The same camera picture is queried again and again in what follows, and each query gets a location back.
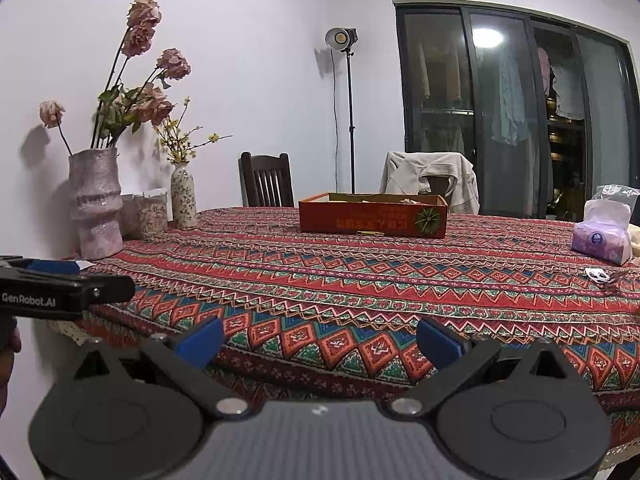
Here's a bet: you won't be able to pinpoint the large pink ceramic vase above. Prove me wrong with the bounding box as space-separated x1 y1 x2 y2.
68 147 124 261

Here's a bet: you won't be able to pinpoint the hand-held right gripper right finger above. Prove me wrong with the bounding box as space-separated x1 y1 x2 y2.
384 317 571 418

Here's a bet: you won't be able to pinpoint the black light cable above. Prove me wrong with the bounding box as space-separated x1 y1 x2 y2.
330 50 339 193

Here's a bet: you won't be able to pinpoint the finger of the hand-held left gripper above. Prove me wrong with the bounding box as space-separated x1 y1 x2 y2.
80 275 137 307
0 255 82 278

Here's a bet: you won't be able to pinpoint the dark wooden chair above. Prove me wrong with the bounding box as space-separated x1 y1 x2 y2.
238 151 296 208

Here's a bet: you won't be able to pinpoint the purple tissue pack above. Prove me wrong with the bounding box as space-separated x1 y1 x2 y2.
571 199 633 266

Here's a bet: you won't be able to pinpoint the small black white wrapper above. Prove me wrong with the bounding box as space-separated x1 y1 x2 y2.
584 267 632 287

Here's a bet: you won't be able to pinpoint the hanging light blue shirt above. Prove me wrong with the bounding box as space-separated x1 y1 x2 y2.
492 50 531 147

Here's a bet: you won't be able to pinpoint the hanging white garment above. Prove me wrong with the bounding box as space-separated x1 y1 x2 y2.
550 62 586 121

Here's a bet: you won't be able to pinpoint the person's left hand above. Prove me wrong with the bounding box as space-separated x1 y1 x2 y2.
0 327 23 413

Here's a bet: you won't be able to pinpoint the beige jacket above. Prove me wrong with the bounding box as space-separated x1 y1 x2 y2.
379 151 479 214

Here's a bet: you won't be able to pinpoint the red cardboard box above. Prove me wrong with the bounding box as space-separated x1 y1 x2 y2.
298 191 448 239

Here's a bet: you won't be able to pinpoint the studio light on stand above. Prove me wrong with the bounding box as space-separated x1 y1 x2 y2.
325 27 358 194

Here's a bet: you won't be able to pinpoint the small floral ceramic vase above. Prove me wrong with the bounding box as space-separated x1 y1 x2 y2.
171 162 199 231

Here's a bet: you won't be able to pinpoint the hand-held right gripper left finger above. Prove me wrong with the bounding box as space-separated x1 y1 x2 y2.
70 316 253 418

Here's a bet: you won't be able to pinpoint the hanging pink garment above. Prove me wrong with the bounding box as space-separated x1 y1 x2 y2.
537 47 551 96

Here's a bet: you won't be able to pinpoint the dark framed sliding glass door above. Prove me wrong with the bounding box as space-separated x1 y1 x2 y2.
394 0 640 221

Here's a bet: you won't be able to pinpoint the clear plastic bag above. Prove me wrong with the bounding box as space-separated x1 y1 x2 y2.
592 185 640 211

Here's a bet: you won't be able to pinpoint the hanging beige garment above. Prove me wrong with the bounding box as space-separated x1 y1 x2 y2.
420 42 466 101

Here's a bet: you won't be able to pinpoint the clear container of seeds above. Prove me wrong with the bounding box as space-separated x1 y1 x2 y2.
136 187 170 241

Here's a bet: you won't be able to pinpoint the yellow flower sprigs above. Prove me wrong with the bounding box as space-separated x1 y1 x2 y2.
154 97 233 166

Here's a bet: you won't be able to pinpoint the brown wooden chair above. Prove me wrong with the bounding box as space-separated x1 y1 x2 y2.
427 176 453 206

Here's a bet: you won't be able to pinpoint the dried pink roses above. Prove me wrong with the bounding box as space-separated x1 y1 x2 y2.
39 0 192 157

